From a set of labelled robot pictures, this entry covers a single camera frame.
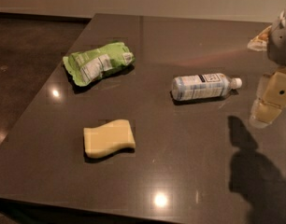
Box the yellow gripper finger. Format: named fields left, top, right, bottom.
left=249, top=99, right=281, bottom=129
left=257, top=66, right=286, bottom=108

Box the yellow sponge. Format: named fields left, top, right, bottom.
left=83, top=119, right=136, bottom=159

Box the blue plastic water bottle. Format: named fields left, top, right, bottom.
left=171, top=73, right=242, bottom=102

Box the white snack packet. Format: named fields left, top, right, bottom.
left=247, top=25, right=272, bottom=51

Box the green rice chip bag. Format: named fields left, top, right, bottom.
left=63, top=42, right=136, bottom=87

